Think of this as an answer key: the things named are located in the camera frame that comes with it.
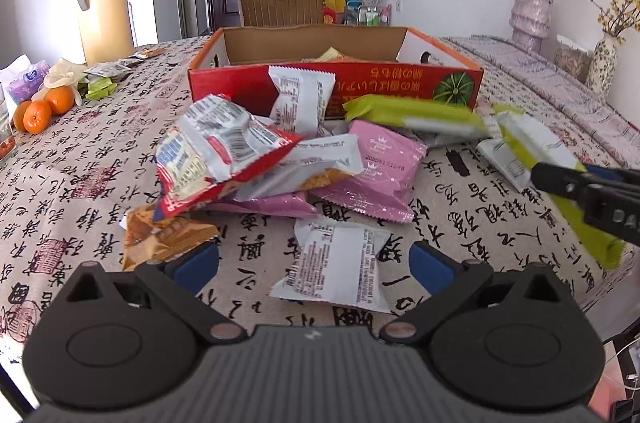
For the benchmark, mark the purple tissue pack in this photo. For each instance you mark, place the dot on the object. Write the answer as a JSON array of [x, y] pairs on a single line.
[[22, 84]]

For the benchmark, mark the pink textured vase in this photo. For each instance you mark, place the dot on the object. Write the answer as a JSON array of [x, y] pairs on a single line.
[[531, 21]]

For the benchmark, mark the right orange mandarin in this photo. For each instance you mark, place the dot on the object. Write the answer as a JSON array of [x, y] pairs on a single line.
[[60, 99]]

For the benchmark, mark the middle orange mandarin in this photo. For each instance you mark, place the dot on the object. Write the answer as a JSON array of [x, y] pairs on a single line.
[[37, 117]]

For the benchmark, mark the pink snack bag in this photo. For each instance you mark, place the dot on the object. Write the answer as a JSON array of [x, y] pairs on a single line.
[[383, 190], [292, 205]]

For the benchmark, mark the white orange cracker bag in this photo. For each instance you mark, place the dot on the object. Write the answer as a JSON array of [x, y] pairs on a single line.
[[312, 164]]

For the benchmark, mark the small green snack packet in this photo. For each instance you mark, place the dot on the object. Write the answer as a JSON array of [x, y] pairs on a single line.
[[100, 88]]

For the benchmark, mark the left orange mandarin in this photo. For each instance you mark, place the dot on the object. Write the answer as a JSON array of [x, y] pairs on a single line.
[[18, 115]]

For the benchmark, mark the orange cracker packet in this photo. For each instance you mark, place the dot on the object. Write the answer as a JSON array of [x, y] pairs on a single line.
[[163, 240]]

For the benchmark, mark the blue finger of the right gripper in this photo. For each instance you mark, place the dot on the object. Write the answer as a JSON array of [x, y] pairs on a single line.
[[614, 174]]

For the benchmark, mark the cream fabric flower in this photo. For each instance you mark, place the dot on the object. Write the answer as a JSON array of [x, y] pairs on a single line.
[[63, 74]]

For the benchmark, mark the glass jar with snacks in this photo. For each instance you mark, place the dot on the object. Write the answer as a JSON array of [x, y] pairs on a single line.
[[572, 58]]

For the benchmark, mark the yellow striped biscuit pack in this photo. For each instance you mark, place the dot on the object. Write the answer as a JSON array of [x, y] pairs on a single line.
[[330, 55]]

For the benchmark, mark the white front snack packet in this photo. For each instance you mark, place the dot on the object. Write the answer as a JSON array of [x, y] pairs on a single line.
[[337, 263]]

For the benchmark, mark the white packets by jug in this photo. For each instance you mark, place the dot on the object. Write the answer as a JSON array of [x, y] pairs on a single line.
[[123, 66]]

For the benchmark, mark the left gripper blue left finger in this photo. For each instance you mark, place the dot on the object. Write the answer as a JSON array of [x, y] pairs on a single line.
[[193, 270]]

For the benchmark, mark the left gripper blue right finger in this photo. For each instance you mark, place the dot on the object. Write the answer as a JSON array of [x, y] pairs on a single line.
[[431, 268]]

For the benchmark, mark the orange mandarin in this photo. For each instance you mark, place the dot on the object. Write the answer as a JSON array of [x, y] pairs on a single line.
[[18, 115], [60, 99], [37, 117]]

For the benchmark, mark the floral white slim vase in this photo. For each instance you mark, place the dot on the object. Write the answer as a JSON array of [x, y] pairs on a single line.
[[603, 66]]

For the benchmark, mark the wire storage rack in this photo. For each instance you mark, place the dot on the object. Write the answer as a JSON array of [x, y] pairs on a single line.
[[356, 13]]

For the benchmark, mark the green snack bag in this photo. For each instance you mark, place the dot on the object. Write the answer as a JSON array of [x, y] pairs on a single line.
[[546, 147]]

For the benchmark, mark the long green snack pack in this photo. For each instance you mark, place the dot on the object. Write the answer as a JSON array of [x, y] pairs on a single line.
[[417, 114]]

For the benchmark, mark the patterned fabric runner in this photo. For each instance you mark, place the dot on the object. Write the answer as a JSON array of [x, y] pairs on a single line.
[[593, 131]]

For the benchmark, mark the yellow dried flower branches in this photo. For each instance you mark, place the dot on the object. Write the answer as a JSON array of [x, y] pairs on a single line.
[[618, 17]]

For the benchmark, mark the red white snack bag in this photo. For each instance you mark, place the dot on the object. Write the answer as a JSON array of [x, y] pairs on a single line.
[[211, 150]]

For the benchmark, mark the yellow thermos jug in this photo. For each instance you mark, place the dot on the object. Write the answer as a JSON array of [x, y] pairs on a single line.
[[105, 30]]

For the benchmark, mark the red gift box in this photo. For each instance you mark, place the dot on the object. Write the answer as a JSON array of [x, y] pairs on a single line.
[[330, 16]]

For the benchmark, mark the red cardboard pumpkin box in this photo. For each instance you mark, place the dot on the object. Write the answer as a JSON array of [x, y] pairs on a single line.
[[394, 61]]

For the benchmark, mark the drinking glass with goji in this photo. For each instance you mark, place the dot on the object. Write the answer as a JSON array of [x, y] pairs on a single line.
[[7, 138]]

